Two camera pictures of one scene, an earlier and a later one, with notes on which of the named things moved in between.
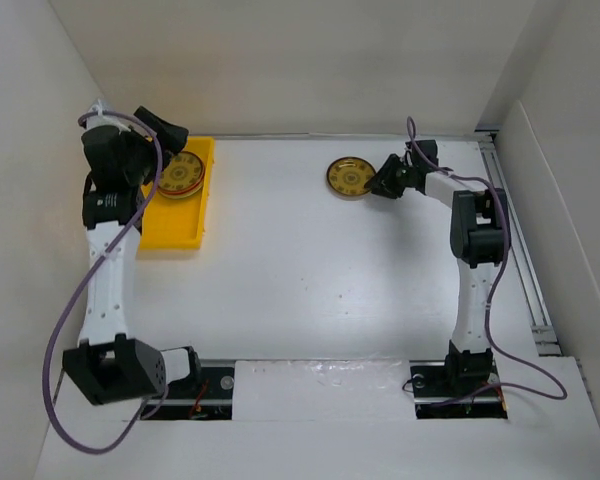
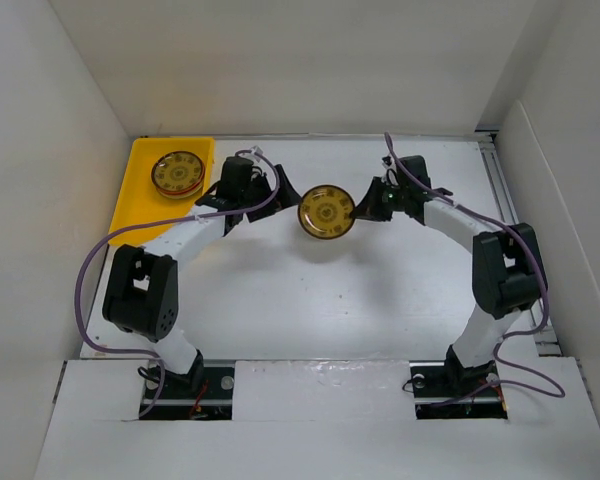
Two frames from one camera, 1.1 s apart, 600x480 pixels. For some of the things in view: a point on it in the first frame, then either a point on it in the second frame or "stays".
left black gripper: (171, 137) -> (287, 196)
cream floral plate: (177, 196) stays
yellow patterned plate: (184, 172) stays
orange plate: (180, 193) stays
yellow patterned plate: (349, 175) -> (326, 212)
